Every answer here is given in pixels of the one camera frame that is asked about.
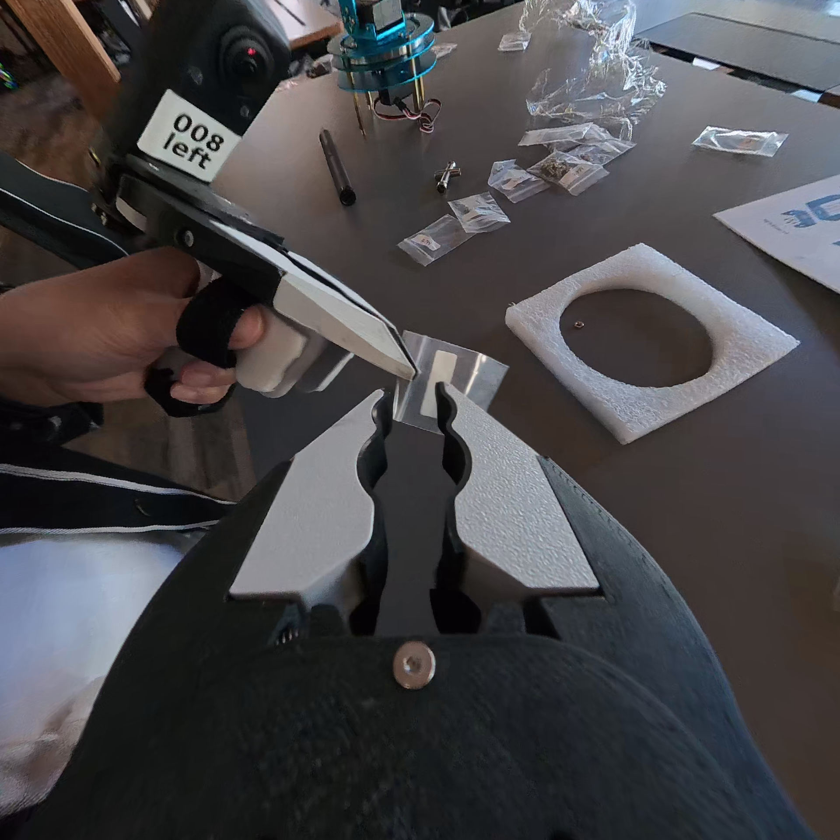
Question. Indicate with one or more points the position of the crumpled clear plastic wrap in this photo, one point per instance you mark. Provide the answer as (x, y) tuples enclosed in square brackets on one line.
[(610, 85)]

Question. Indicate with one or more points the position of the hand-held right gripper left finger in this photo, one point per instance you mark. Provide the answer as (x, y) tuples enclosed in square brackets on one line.
[(308, 525)]

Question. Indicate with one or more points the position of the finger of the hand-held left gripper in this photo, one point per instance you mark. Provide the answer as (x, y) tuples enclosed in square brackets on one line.
[(295, 259), (328, 315)]

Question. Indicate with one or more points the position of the light wooden post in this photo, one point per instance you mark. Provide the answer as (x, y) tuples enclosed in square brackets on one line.
[(65, 46)]

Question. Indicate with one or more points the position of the white foam frame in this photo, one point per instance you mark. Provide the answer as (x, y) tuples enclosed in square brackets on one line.
[(741, 328)]

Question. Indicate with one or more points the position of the labelled clear bag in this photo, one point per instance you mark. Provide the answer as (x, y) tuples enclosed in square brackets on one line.
[(472, 380)]

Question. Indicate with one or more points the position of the person's left hand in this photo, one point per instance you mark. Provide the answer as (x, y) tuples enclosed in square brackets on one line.
[(98, 328)]

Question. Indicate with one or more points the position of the printed instruction manual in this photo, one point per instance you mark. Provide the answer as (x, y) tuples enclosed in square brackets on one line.
[(787, 243)]

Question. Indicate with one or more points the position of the person's striped jacket torso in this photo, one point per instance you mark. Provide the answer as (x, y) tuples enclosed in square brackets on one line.
[(65, 499)]

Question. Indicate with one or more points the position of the teal equipment rack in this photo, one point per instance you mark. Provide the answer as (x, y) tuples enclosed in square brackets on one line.
[(380, 59)]

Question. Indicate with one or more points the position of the black cylindrical rod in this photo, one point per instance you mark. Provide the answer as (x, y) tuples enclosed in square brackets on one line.
[(336, 167)]

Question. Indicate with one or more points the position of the group of flat parts bags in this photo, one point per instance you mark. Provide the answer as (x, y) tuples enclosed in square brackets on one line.
[(564, 170)]

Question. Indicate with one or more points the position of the dark brown table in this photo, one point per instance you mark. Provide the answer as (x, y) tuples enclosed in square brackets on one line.
[(754, 46)]

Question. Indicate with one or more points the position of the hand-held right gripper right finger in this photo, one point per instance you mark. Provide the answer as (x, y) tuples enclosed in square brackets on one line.
[(525, 518)]

